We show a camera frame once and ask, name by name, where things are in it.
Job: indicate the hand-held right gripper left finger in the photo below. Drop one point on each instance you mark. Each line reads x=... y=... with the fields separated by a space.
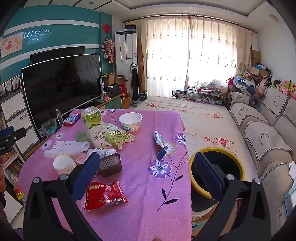
x=86 y=176

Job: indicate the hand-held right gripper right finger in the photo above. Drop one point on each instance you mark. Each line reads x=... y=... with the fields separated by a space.
x=208 y=176

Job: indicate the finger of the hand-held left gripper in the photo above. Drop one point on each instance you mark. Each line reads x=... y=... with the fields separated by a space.
x=19 y=134
x=5 y=131

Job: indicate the pink drink carton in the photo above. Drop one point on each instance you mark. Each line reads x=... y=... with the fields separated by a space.
x=79 y=158

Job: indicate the red snack packet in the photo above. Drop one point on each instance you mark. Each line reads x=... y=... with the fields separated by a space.
x=104 y=193

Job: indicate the white paper cup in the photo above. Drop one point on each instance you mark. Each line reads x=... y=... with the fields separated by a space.
x=63 y=162

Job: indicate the brown plastic tray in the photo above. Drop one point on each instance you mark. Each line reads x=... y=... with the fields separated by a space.
x=111 y=165

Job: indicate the white pill bottle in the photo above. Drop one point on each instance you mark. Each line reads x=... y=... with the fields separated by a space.
x=105 y=153

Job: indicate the yellow rimmed trash bin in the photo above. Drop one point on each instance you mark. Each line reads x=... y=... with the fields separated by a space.
x=235 y=160

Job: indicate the white foam fruit net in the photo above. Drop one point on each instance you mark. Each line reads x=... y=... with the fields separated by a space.
x=67 y=147

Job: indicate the green label plastic bottle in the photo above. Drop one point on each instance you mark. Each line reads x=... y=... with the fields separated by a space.
x=92 y=129

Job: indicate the green snack box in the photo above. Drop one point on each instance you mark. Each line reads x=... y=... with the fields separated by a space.
x=118 y=137

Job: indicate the silver blue snack wrapper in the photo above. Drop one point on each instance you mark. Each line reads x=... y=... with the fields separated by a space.
x=158 y=141

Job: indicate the white paper bowl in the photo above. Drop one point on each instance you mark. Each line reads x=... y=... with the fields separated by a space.
x=129 y=126

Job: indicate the shelf of books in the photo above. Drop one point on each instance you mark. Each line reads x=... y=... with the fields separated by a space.
x=11 y=166

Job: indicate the white drawer cabinet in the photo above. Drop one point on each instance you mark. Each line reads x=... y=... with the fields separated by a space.
x=16 y=111

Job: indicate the clear plastic bag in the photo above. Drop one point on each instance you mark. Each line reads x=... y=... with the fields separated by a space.
x=49 y=127

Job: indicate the clear water bottle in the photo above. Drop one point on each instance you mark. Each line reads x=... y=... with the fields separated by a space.
x=59 y=118

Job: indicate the framed photo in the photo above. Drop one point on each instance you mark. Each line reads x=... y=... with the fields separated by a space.
x=11 y=85

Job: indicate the red tray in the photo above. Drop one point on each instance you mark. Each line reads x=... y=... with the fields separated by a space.
x=68 y=124

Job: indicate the pink floral tablecloth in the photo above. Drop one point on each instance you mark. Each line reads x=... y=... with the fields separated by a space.
x=138 y=185

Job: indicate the blue white small box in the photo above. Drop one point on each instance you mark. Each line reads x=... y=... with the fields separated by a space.
x=71 y=118

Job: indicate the large curved television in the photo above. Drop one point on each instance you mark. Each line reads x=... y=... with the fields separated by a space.
x=60 y=92

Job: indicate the floral bed sheet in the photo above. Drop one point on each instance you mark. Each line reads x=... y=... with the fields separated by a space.
x=203 y=115

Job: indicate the beige sofa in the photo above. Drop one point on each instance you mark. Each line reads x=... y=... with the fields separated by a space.
x=266 y=129

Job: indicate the cluttered glass coffee table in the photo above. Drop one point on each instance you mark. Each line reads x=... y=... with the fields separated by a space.
x=201 y=92

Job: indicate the grey neck pillow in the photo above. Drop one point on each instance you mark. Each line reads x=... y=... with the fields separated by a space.
x=254 y=100

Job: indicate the black white tube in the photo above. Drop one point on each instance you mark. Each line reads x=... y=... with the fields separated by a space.
x=101 y=88

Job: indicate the green cardboard box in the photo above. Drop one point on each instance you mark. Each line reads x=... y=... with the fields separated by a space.
x=143 y=95

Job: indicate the blue star bag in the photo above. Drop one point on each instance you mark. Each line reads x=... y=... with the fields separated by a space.
x=241 y=82

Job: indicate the open cardboard box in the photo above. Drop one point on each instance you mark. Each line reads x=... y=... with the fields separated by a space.
x=115 y=78

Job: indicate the black tower fan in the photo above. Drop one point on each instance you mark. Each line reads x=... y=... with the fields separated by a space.
x=134 y=83

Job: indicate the pile of plush toys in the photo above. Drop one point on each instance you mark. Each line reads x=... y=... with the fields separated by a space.
x=285 y=87

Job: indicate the hanging flower decoration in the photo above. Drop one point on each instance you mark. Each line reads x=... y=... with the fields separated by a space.
x=108 y=49

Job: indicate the sheer embroidered curtain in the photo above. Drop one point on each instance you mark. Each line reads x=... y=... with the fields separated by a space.
x=166 y=58

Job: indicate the stack of cardboard boxes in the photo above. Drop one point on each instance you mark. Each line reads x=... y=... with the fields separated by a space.
x=255 y=58

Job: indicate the white standing air conditioner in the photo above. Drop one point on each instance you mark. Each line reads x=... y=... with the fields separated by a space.
x=126 y=51

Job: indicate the wooden curtain rod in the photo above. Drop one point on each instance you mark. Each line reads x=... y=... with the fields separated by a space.
x=161 y=18

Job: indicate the pink cartoon wall poster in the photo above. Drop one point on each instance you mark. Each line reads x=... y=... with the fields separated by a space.
x=11 y=45

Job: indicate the black wall television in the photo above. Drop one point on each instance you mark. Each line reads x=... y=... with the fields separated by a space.
x=57 y=52

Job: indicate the red round wall decoration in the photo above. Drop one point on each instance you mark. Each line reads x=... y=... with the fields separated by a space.
x=106 y=27

